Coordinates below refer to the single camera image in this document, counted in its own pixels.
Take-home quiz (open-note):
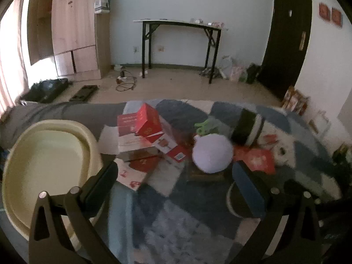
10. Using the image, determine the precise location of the lavender plush ball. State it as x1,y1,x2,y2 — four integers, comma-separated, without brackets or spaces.
192,134,233,174

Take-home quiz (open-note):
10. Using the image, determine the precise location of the black white striped plush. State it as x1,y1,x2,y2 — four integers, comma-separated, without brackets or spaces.
230,109,266,147

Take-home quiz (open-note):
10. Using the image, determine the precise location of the red cardboard box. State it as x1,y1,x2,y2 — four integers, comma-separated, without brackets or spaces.
136,103,162,137

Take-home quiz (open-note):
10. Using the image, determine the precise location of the white red box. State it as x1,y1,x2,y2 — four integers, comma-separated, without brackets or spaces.
117,113,186,163

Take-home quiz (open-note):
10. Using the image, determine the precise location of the red envelope packet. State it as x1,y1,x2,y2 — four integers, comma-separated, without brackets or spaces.
233,145,276,175

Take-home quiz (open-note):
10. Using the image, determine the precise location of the cream plastic basin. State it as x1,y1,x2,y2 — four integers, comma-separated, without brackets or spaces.
2,120,103,240

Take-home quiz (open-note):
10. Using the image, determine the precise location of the white red card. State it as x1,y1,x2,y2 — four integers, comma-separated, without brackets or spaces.
114,156,161,191

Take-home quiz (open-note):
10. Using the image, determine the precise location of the blue white checkered rug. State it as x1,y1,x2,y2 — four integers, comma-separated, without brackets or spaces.
97,99,341,263

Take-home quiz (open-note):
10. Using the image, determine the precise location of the grey bed sheet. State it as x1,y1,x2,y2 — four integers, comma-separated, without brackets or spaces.
1,102,125,149

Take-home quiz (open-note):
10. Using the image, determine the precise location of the green plush toy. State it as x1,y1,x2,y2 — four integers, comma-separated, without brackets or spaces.
194,118,219,136

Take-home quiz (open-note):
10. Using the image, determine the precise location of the open black suitcase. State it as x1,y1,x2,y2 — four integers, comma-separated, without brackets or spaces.
19,78,70,104

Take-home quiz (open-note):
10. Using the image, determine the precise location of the black foam tray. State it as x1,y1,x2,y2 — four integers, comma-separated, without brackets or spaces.
69,85,98,102

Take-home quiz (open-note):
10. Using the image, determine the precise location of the bags pile by door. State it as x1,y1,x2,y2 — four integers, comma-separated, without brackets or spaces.
212,55,261,84

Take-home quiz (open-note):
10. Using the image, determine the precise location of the dark door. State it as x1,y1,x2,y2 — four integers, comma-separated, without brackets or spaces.
258,0,312,99

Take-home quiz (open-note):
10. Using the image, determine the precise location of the black folding table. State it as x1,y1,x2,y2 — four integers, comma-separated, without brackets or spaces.
136,18,223,83

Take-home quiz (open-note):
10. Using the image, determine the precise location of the wooden wardrobe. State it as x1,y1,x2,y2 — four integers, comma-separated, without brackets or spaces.
22,0,111,82

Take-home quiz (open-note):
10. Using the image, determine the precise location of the white bag on wardrobe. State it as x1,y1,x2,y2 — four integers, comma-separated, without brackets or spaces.
94,0,110,14

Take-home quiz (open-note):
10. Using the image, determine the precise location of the patterned box by wall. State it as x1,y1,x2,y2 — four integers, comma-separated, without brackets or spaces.
282,86,310,116

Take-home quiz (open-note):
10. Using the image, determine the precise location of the black cable on floor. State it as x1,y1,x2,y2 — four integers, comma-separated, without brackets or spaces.
115,70,138,92

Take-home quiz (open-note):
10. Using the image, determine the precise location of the red wall decoration right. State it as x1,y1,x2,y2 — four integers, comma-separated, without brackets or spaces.
331,8,343,28

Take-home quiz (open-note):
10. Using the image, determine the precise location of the red wall decoration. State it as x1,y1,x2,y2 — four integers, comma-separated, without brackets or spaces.
331,8,343,28
319,2,330,22

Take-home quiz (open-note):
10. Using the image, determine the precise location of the red wall decoration left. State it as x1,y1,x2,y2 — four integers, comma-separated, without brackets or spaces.
319,2,330,22

